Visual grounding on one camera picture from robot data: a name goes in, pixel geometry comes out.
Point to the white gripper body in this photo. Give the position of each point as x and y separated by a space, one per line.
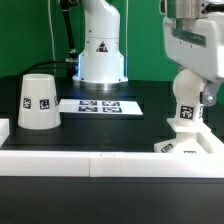
200 50

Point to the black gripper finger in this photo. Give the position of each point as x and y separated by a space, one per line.
208 96

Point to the white lamp bulb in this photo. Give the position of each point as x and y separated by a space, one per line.
187 87

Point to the white lamp base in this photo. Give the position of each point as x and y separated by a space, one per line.
188 138

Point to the white lamp shade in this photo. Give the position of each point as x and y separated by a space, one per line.
39 108

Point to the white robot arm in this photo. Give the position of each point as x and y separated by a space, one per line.
101 65

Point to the white fiducial marker sheet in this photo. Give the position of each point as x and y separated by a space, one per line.
99 107

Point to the white table border frame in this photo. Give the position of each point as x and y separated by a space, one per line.
101 164

